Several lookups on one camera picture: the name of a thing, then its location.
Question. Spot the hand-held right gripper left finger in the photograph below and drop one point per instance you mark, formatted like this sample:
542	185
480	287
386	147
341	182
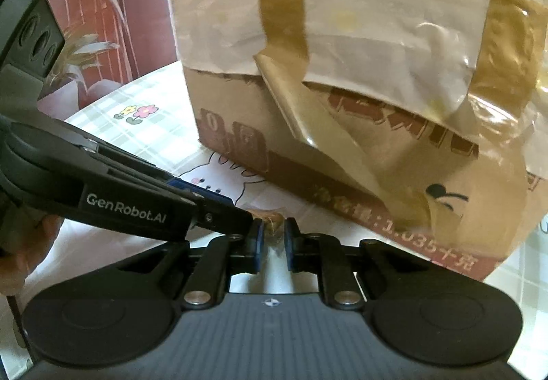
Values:
257	245

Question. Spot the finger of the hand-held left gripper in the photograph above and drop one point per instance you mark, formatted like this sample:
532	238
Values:
171	183
171	213

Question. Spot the clear nut packet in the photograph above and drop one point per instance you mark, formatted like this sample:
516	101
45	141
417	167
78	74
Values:
272	221

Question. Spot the person's left hand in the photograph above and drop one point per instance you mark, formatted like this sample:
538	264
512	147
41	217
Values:
30	247

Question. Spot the cardboard box with plastic cover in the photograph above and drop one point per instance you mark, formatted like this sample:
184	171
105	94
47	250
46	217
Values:
385	42

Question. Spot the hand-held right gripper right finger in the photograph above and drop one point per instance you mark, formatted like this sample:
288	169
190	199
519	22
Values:
291	245

